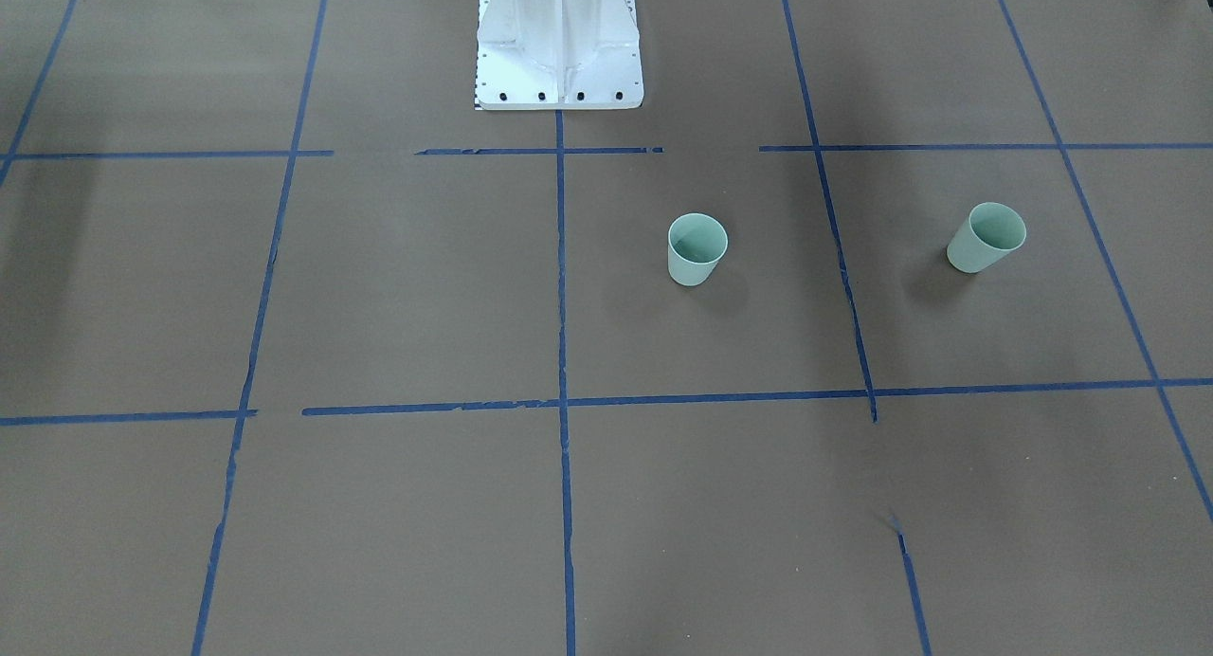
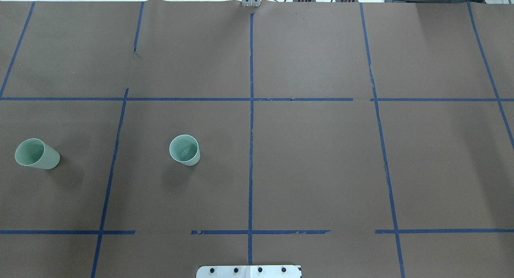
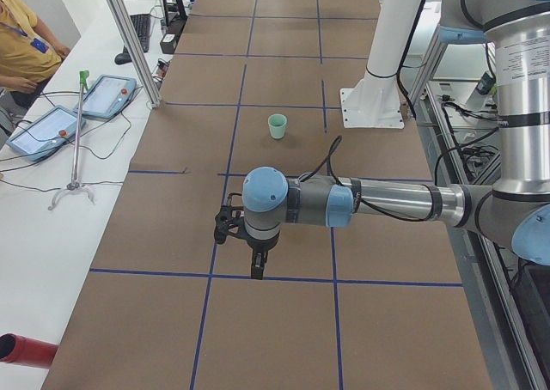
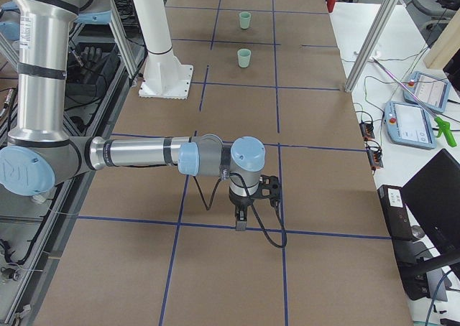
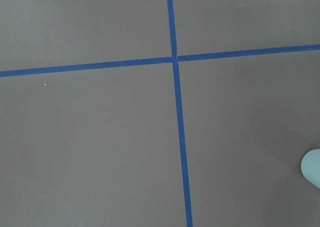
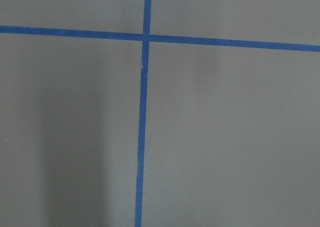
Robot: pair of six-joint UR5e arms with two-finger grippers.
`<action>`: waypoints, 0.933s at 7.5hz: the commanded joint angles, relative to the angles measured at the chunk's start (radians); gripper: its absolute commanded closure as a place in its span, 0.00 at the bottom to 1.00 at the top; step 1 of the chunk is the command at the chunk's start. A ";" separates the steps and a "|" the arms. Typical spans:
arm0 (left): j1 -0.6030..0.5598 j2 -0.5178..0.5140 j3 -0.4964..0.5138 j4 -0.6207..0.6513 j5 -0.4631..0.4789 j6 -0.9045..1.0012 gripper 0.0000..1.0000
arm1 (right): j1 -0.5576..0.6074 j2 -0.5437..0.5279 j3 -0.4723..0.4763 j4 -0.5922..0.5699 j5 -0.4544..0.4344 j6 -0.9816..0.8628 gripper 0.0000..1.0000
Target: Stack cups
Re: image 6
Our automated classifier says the long blue tape strip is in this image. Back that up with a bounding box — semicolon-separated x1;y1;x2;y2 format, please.
134;0;152;227

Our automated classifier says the crossing blue tape strip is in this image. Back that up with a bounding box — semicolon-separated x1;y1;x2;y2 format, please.
0;25;320;53

